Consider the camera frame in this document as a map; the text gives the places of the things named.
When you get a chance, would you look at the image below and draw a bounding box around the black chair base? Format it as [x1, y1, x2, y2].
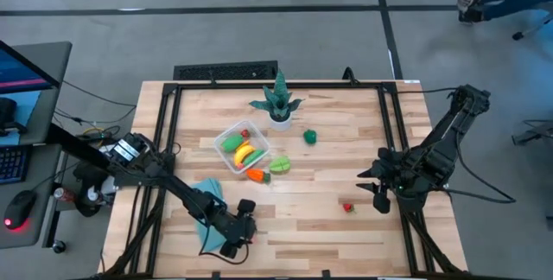
[512, 118, 553, 146]

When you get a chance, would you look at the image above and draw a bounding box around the yellow toy banana bunch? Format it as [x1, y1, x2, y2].
[232, 143, 257, 168]

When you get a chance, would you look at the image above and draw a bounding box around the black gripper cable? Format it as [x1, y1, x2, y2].
[198, 217, 251, 266]

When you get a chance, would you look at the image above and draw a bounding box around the clear plastic tupperware container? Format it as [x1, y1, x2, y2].
[213, 118, 271, 175]

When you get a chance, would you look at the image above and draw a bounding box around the computer monitor blue screen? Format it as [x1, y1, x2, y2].
[0, 40, 60, 96]

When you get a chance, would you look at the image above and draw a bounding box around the green toy papaya half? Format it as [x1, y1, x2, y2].
[219, 134, 245, 153]

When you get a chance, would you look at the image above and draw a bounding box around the green snake plant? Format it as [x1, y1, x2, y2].
[248, 69, 305, 122]

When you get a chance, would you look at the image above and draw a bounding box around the thin black floor cable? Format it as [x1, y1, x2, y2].
[54, 80, 137, 126]

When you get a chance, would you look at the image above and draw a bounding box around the red drink can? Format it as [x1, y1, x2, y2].
[53, 187, 78, 204]

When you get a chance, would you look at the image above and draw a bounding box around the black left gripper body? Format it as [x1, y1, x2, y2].
[215, 200, 258, 259]

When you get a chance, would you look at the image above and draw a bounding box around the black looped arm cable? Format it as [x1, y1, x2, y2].
[434, 139, 518, 206]

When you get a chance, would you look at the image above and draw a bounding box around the folded teal cloth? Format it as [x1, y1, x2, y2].
[189, 177, 228, 253]

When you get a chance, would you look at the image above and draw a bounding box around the black aluminium table frame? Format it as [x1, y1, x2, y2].
[101, 80, 470, 280]

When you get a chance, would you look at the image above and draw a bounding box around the orange toy carrot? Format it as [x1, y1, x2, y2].
[245, 168, 272, 184]

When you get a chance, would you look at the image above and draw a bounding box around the black computer mouse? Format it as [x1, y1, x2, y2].
[3, 189, 38, 231]

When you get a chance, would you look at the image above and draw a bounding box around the yellow cable coil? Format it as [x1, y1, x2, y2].
[79, 126, 109, 143]

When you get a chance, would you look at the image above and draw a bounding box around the long black arm cable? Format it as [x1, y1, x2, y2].
[343, 67, 461, 96]

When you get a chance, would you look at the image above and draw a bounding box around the grey office desk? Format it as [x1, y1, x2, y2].
[0, 41, 73, 250]

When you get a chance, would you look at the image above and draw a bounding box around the white plant pot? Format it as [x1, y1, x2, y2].
[269, 113, 293, 132]

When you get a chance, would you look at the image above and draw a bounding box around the office chair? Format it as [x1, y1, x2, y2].
[512, 5, 553, 41]

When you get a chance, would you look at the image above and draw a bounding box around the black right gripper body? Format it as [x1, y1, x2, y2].
[371, 147, 418, 215]

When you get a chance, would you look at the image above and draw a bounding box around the light green toy star fruit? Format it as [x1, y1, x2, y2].
[268, 155, 292, 175]

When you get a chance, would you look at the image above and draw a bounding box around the black keyboard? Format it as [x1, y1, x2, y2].
[0, 144, 30, 185]

